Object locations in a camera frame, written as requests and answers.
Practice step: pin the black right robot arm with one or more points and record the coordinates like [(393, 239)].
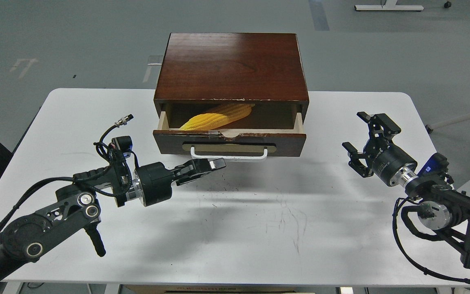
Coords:
[(432, 209)]

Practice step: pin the dark wooden drawer cabinet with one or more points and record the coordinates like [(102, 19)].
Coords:
[(241, 67)]

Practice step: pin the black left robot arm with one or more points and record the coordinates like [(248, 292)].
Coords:
[(27, 238)]

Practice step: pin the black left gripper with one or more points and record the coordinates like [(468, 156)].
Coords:
[(156, 180)]

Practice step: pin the yellow corn cob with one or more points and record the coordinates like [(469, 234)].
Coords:
[(217, 117)]

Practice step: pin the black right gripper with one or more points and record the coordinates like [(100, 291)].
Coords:
[(383, 157)]

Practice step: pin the white stand base background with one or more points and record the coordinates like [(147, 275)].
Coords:
[(388, 5)]

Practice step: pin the wooden drawer with white handle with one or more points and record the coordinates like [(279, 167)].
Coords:
[(276, 127)]

